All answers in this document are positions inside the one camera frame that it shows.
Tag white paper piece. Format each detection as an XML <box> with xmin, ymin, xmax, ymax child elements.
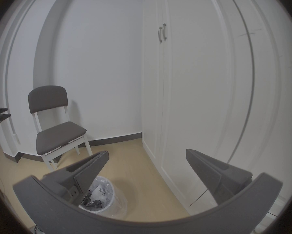
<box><xmin>92</xmin><ymin>186</ymin><xmax>108</xmax><ymax>202</ymax></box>

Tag white chair grey cushions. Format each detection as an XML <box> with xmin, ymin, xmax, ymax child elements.
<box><xmin>28</xmin><ymin>85</ymin><xmax>93</xmax><ymax>171</ymax></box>

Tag clear plastic bag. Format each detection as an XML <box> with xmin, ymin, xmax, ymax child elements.
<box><xmin>78</xmin><ymin>176</ymin><xmax>128</xmax><ymax>216</ymax></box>

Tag white wardrobe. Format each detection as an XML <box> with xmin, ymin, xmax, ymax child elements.
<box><xmin>141</xmin><ymin>0</ymin><xmax>292</xmax><ymax>219</ymax></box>

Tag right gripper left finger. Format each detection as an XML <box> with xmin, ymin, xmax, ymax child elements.
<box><xmin>42</xmin><ymin>150</ymin><xmax>109</xmax><ymax>203</ymax></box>

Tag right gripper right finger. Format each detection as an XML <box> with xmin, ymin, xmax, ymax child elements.
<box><xmin>186</xmin><ymin>149</ymin><xmax>253</xmax><ymax>205</ymax></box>

